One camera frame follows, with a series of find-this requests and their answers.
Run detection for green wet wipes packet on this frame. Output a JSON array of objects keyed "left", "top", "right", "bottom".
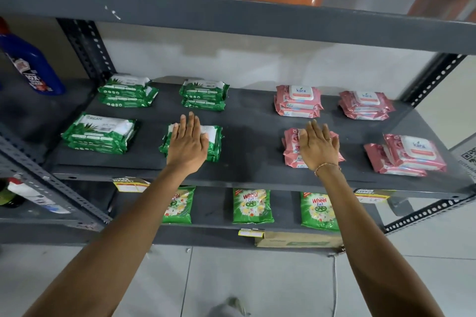
[{"left": 164, "top": 124, "right": 224, "bottom": 153}]

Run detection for person's right hand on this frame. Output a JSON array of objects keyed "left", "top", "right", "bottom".
[{"left": 298, "top": 119, "right": 341, "bottom": 172}]

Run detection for stacks of green wipes packs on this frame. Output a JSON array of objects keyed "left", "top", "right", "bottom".
[{"left": 60, "top": 74, "right": 230, "bottom": 164}]

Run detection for white cleaner bottle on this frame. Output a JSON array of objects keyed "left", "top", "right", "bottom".
[{"left": 7, "top": 178, "right": 71, "bottom": 215}]

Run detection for white code sign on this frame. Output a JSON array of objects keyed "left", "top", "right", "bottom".
[{"left": 450, "top": 134, "right": 476, "bottom": 181}]

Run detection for person's left hand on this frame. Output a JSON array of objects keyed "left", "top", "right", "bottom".
[{"left": 166, "top": 111, "right": 209, "bottom": 176}]

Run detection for pink wet wipes packet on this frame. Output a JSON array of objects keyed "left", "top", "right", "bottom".
[{"left": 283, "top": 128, "right": 341, "bottom": 155}]

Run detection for person's right forearm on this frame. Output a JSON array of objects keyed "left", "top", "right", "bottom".
[{"left": 315, "top": 165, "right": 446, "bottom": 317}]

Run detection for brown cardboard box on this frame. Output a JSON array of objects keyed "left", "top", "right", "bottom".
[{"left": 255, "top": 231, "right": 344, "bottom": 249}]

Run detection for person's grey shoe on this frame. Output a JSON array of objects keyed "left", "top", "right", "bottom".
[{"left": 214, "top": 297, "right": 250, "bottom": 317}]

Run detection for person's left forearm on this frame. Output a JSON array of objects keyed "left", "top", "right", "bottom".
[{"left": 22, "top": 164, "right": 207, "bottom": 317}]

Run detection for blue cleaner bottle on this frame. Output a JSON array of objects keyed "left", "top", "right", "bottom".
[{"left": 0, "top": 18, "right": 67, "bottom": 96}]

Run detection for green detergent powder packet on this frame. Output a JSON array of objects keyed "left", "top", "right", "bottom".
[
  {"left": 300, "top": 191, "right": 340, "bottom": 232},
  {"left": 233, "top": 188, "right": 275, "bottom": 225},
  {"left": 162, "top": 187, "right": 196, "bottom": 225}
]

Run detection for stacks of pink wipes packs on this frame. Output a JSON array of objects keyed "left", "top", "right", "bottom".
[{"left": 274, "top": 84, "right": 447, "bottom": 178}]

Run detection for gold bead bracelet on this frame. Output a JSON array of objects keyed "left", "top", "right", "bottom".
[{"left": 314, "top": 162, "right": 342, "bottom": 177}]

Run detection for grey metal shelf rack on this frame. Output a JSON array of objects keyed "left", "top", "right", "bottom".
[
  {"left": 0, "top": 0, "right": 476, "bottom": 254},
  {"left": 0, "top": 16, "right": 114, "bottom": 236}
]

